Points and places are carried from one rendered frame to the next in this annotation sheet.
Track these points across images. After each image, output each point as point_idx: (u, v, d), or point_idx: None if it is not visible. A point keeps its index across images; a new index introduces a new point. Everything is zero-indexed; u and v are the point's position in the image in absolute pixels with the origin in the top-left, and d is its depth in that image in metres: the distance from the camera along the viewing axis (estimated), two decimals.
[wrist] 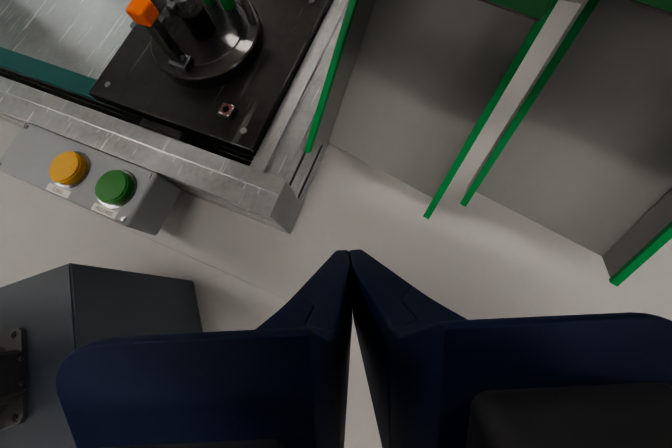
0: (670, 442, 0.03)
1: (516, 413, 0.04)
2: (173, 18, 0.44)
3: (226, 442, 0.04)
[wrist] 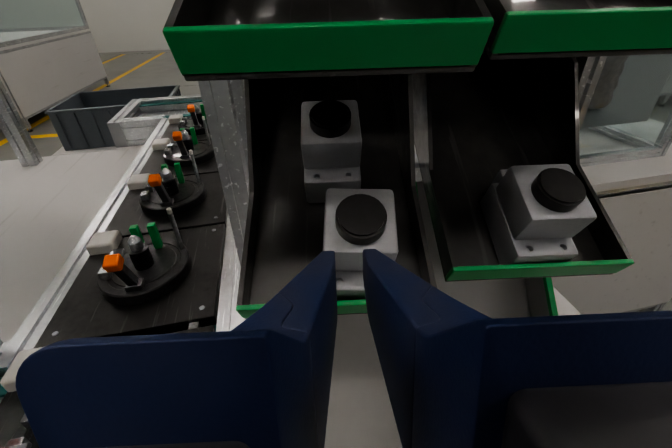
0: None
1: (557, 411, 0.04)
2: (32, 432, 0.36)
3: (189, 444, 0.04)
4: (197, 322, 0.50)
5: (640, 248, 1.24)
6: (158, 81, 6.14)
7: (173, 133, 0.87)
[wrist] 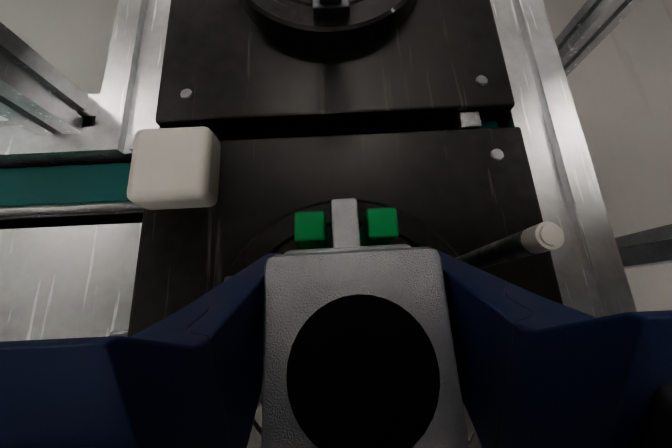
0: None
1: None
2: None
3: None
4: (477, 113, 0.23)
5: None
6: None
7: None
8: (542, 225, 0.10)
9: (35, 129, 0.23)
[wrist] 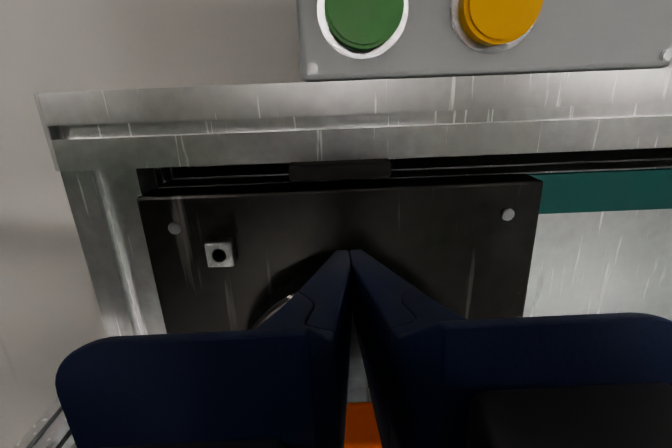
0: (670, 442, 0.03)
1: (516, 413, 0.04)
2: None
3: (226, 442, 0.04)
4: None
5: None
6: None
7: None
8: None
9: None
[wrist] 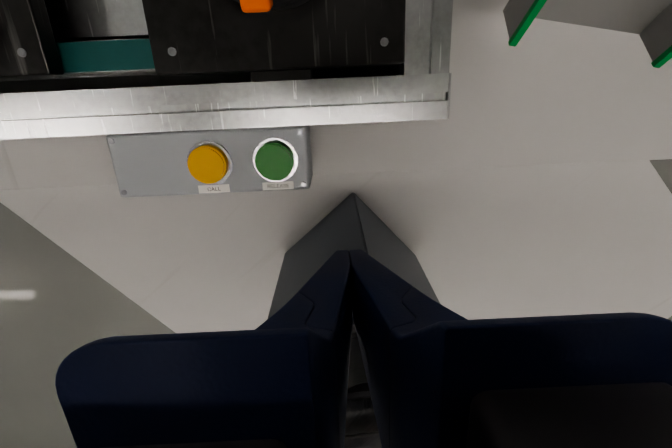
0: (670, 442, 0.03)
1: (516, 413, 0.04)
2: None
3: (226, 442, 0.04)
4: None
5: None
6: None
7: None
8: None
9: None
